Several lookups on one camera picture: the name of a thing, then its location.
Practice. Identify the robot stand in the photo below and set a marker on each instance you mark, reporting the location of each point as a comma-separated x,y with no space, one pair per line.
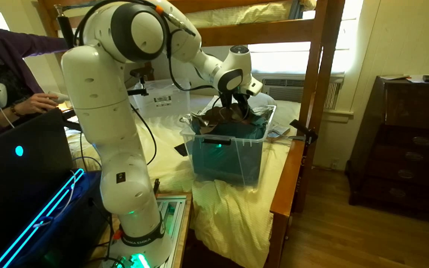
177,219

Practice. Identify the wall socket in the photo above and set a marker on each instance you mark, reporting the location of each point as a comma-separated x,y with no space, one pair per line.
334,163

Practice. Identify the hand controller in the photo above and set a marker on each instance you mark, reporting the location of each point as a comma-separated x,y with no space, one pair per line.
60,97

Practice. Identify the black clamp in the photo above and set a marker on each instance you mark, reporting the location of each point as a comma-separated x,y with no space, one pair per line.
304,130

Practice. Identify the clear plastic storage bin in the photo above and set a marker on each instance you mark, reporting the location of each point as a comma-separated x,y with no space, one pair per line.
233,163
162,98

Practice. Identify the thin book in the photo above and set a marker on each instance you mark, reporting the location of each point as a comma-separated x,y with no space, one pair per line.
278,131

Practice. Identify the person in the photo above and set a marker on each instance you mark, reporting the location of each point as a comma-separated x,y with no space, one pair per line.
2,63

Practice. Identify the dark wooden dresser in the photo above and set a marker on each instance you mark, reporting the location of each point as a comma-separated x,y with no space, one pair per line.
404,167

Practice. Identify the window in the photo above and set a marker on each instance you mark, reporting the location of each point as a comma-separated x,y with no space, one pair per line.
292,56

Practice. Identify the black laptop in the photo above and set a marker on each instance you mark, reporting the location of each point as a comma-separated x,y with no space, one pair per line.
21,175

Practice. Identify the yellow bunk mattress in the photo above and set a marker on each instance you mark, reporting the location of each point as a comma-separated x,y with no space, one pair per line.
237,15

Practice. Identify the wooden bunk bed frame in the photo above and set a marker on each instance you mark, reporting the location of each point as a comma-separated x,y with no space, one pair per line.
313,74

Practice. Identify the window air conditioner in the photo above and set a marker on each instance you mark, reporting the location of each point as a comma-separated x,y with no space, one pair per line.
292,91

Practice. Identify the camera on mount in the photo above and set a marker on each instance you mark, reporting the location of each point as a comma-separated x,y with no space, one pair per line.
140,80

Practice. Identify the black pole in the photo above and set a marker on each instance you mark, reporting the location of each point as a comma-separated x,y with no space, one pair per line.
65,31

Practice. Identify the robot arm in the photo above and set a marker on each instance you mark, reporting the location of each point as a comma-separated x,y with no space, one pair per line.
99,93

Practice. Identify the flat black card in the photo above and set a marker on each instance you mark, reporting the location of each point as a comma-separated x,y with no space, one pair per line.
181,149

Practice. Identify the yellow bed sheet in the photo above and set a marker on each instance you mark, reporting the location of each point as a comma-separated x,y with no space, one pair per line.
229,216

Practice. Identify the papers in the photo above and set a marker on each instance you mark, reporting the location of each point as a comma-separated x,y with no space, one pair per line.
395,77

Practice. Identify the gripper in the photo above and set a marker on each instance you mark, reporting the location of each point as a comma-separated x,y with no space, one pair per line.
233,93

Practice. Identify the white pillow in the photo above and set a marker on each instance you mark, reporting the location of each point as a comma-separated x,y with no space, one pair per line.
264,99

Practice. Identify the computer case with cyan lights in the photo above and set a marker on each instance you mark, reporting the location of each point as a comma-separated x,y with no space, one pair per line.
69,219

